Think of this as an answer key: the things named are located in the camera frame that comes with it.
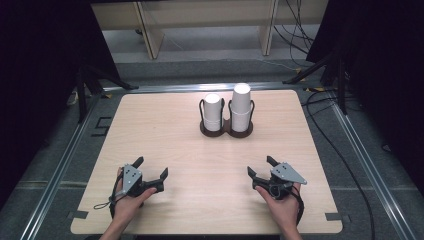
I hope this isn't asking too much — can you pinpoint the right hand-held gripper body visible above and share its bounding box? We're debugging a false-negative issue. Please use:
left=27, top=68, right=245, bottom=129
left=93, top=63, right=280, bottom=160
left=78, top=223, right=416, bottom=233
left=261, top=162, right=308, bottom=201

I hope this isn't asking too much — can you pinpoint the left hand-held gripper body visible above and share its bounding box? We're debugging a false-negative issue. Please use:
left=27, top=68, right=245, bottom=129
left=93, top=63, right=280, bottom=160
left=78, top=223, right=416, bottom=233
left=114, top=163, right=148, bottom=198

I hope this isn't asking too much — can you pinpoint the dark brown double cup holder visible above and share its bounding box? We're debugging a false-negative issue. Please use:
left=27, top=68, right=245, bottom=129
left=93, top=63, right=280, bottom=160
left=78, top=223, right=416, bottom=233
left=198, top=97, right=255, bottom=139

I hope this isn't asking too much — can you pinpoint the stack of white paper cups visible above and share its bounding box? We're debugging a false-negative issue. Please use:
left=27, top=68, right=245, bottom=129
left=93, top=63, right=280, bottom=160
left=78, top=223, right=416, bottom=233
left=202, top=93, right=224, bottom=133
left=230, top=82, right=252, bottom=134

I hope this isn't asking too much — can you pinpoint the person's left hand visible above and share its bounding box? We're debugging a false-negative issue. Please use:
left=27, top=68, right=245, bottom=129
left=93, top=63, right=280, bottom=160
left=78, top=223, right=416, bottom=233
left=111, top=167, right=158, bottom=228

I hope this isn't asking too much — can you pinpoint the person's right hand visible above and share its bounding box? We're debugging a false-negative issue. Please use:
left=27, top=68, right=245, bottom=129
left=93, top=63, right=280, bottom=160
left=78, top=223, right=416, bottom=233
left=254, top=182, right=303, bottom=232

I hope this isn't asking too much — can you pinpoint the yellow floor tape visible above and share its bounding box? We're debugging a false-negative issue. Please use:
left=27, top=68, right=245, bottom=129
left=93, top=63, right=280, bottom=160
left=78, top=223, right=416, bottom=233
left=294, top=67, right=326, bottom=93

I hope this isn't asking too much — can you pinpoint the black tripod stand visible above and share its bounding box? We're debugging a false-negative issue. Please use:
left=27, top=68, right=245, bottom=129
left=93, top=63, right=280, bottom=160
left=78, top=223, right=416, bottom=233
left=282, top=49, right=350, bottom=116
left=74, top=64, right=140, bottom=125

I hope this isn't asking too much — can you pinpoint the dark curtain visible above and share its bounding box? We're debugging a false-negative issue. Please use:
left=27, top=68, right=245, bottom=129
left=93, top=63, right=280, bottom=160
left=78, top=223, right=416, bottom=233
left=0, top=0, right=122, bottom=203
left=305, top=0, right=424, bottom=189

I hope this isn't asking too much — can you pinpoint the light wooden shelf unit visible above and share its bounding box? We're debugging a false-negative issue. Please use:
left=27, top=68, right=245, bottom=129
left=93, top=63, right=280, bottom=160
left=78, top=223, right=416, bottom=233
left=90, top=0, right=330, bottom=61

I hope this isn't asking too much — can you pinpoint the black gripper strap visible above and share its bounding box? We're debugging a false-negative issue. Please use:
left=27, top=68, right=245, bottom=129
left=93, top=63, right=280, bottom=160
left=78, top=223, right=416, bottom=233
left=292, top=186, right=305, bottom=226
left=93, top=173, right=125, bottom=219

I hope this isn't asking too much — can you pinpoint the long black floor cable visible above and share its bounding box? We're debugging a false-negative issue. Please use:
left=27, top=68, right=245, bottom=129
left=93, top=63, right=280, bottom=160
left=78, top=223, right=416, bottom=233
left=300, top=89, right=377, bottom=240

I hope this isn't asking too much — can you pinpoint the metal floor rail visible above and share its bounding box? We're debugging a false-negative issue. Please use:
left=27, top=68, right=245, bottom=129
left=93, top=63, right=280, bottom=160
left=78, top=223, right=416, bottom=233
left=328, top=96, right=418, bottom=240
left=19, top=89, right=105, bottom=240
left=102, top=81, right=311, bottom=95

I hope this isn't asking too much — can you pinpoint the bundle of black cables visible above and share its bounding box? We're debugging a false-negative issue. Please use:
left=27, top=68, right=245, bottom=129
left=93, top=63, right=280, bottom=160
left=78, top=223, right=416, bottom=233
left=273, top=0, right=316, bottom=68

